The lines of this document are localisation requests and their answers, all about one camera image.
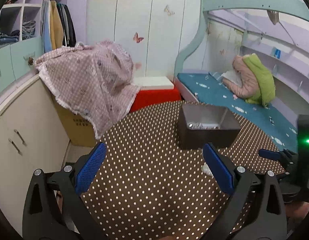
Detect white butterfly wall sticker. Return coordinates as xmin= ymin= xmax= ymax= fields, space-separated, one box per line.
xmin=164 ymin=4 xmax=175 ymax=16

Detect person's right hand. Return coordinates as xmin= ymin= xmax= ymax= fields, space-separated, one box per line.
xmin=285 ymin=202 xmax=309 ymax=235

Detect white pillow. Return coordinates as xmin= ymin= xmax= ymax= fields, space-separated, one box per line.
xmin=221 ymin=70 xmax=242 ymax=87

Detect silver chain necklace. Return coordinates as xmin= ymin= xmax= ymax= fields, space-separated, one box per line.
xmin=187 ymin=121 xmax=219 ymax=130

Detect white foam board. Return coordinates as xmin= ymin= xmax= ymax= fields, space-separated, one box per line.
xmin=132 ymin=76 xmax=174 ymax=90

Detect pink butterfly wall sticker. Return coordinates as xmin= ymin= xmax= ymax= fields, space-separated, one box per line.
xmin=133 ymin=32 xmax=144 ymax=43

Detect pink folded quilt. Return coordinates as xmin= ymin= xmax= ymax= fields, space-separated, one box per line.
xmin=221 ymin=55 xmax=260 ymax=99

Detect grey metal tin box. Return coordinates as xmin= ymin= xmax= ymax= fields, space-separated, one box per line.
xmin=177 ymin=103 xmax=241 ymax=150

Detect purple open shelf unit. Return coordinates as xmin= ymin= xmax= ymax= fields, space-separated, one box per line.
xmin=0 ymin=0 xmax=67 ymax=48

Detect cream low cabinet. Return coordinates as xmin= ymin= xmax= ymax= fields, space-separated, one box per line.
xmin=0 ymin=75 xmax=69 ymax=234

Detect hanging clothes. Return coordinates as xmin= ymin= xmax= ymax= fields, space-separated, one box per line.
xmin=41 ymin=0 xmax=77 ymax=53

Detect white wardrobe doors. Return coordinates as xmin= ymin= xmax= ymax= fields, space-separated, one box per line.
xmin=86 ymin=0 xmax=200 ymax=79

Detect brown polka dot tablecloth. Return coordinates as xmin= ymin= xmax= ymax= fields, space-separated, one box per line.
xmin=80 ymin=100 xmax=286 ymax=240

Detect small blue box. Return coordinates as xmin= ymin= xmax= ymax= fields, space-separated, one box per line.
xmin=273 ymin=48 xmax=281 ymax=59

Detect teal candy print mattress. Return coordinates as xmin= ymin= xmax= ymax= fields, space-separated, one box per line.
xmin=177 ymin=73 xmax=297 ymax=152

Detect white jade pendant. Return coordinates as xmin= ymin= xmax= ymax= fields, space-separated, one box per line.
xmin=201 ymin=164 xmax=214 ymax=178

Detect red storage ottoman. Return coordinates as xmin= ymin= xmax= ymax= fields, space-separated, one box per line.
xmin=129 ymin=86 xmax=181 ymax=113

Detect green folded quilt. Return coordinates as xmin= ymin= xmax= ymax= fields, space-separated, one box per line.
xmin=243 ymin=53 xmax=276 ymax=108

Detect pink checkered cloth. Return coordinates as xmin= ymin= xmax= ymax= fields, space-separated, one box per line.
xmin=34 ymin=41 xmax=140 ymax=139

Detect teal drawer cabinet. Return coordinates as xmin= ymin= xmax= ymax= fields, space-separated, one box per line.
xmin=0 ymin=36 xmax=43 ymax=93

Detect cardboard box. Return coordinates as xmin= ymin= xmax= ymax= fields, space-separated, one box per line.
xmin=53 ymin=99 xmax=97 ymax=147

